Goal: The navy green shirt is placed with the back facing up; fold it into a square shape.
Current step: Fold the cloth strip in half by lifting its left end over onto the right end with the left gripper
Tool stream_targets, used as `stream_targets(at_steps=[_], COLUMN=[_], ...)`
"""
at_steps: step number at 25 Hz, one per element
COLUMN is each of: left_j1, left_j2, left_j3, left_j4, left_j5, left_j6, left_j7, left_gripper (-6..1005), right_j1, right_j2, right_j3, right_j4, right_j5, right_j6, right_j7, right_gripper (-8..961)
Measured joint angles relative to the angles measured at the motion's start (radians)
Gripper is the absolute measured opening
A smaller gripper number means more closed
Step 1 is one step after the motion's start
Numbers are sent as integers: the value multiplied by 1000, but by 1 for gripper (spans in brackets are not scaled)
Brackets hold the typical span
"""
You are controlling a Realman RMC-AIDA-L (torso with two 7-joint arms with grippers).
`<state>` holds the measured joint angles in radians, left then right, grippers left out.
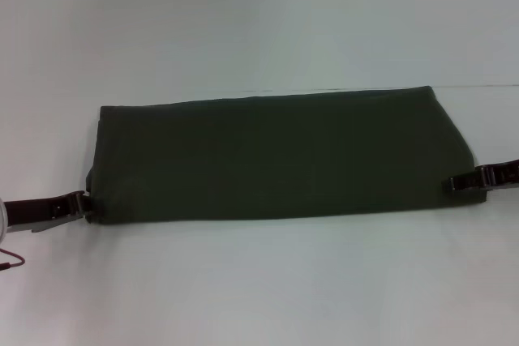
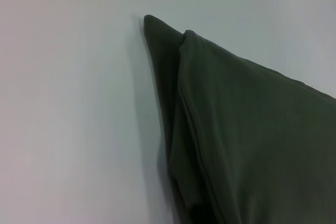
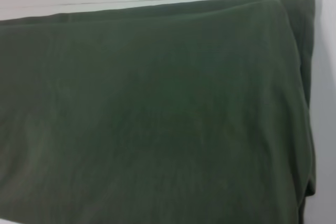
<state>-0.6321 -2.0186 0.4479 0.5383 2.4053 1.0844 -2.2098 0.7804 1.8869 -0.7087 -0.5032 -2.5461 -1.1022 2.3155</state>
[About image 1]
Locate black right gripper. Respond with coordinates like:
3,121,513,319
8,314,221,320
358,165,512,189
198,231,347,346
448,156,519,194

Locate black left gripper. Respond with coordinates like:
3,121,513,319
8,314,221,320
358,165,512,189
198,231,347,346
2,189,97,234

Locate dark green shirt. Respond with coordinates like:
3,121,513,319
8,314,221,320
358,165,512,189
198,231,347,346
85,85,487,228

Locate left arm connector cable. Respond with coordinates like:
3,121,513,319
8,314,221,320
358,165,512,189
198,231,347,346
0,247,27,272

